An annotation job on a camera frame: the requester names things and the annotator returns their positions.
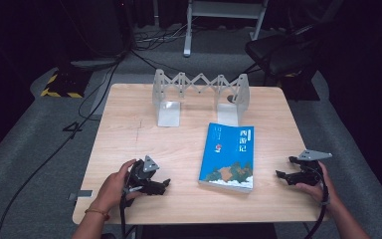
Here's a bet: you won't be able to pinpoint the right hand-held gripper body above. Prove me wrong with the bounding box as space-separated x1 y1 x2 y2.
289 149 333 187

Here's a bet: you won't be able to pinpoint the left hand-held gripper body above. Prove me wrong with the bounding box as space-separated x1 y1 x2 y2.
124 154 167 197

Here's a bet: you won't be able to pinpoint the blue book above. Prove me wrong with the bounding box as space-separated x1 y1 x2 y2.
197 121 256 194

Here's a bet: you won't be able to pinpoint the grey extendable metal book rack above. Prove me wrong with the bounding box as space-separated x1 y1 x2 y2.
151 68 251 128

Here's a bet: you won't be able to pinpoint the person's right hand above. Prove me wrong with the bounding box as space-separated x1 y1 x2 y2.
294 161 342 206

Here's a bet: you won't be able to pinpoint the person's left hand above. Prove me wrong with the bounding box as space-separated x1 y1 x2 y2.
92 158 144 214

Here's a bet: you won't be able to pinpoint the grey tape strip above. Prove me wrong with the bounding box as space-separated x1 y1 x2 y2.
67 189 95 202

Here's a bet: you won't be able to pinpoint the black tape floor mark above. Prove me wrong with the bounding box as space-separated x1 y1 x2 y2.
62 120 84 140

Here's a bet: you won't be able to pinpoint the black chair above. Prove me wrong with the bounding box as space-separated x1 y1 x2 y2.
244 22 327 86

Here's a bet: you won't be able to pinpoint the black yellow striped base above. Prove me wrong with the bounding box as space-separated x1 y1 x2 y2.
40 67 93 100

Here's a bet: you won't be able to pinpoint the left hand-held gripper black cable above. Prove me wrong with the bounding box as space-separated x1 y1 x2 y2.
118 185 144 239

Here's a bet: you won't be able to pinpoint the hand-held gripper black cable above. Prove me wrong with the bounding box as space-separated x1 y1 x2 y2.
118 185 144 239
302 163 331 239

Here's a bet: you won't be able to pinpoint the right hand-held gripper black cable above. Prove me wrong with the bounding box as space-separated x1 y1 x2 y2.
302 163 331 239

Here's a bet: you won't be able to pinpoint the orange cord bracelet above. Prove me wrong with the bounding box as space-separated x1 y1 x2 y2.
84 207 111 221

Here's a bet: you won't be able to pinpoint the long black floor cable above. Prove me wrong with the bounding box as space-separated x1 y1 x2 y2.
0 61 122 239

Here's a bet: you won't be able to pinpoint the bundle of floor cables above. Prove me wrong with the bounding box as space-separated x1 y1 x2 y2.
131 22 195 53

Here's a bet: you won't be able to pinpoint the white metal stand frame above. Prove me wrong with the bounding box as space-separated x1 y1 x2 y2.
182 0 271 58

